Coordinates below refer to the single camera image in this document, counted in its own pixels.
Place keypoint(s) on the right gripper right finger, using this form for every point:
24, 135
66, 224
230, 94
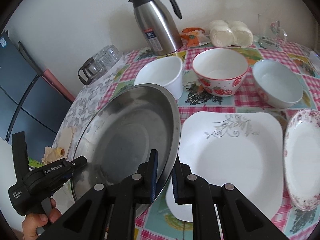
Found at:
189, 188

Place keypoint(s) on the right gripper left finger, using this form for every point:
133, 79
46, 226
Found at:
140, 188

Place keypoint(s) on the round stainless steel tray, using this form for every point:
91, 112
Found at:
122, 134

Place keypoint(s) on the square white floral plate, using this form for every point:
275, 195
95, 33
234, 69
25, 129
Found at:
243, 149

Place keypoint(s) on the plain white bowl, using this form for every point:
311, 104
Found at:
166, 72

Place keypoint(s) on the oval pink floral plate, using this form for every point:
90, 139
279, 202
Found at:
301, 159

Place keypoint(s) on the strawberry pattern bowl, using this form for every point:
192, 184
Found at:
220, 71

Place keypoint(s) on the white bowl red print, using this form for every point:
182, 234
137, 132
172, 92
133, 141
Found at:
276, 84

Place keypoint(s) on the person's left hand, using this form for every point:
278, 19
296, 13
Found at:
33, 221

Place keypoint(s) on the crumpled paper napkin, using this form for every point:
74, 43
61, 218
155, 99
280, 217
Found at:
52, 154

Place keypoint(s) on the dark blue refrigerator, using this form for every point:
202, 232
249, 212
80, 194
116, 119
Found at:
29, 103

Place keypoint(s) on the upturned clear glass cups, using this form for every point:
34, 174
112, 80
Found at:
107, 57

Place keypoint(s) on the stainless steel thermos jug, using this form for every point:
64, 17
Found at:
157, 25

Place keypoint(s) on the orange snack packet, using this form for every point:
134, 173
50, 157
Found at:
194, 36

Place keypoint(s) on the bag of white buns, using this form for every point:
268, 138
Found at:
232, 33

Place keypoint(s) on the clear glass mug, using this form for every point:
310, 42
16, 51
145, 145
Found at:
271, 35

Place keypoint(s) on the glass teapot black handle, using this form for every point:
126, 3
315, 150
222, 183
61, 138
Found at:
89, 72

